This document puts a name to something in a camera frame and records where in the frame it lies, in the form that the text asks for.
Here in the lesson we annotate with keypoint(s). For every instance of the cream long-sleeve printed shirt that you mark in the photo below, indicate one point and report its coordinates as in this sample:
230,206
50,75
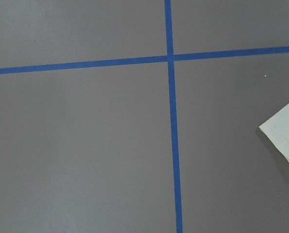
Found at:
276,128

